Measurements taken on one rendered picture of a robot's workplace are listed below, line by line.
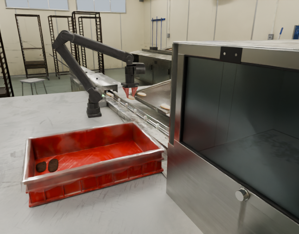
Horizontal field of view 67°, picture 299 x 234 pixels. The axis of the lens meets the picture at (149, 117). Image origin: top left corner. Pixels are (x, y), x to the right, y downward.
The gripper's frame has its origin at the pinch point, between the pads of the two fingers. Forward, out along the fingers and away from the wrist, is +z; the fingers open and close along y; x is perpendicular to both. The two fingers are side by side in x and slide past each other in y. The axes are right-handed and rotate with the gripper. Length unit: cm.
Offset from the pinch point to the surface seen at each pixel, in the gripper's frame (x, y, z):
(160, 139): -51, -8, 7
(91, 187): -67, -45, 10
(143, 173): -69, -26, 10
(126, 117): -15.1, -9.8, 7.8
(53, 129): -5, -50, 11
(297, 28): 104, 356, -46
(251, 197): -110, -24, -9
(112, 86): 45.1, 4.2, 2.6
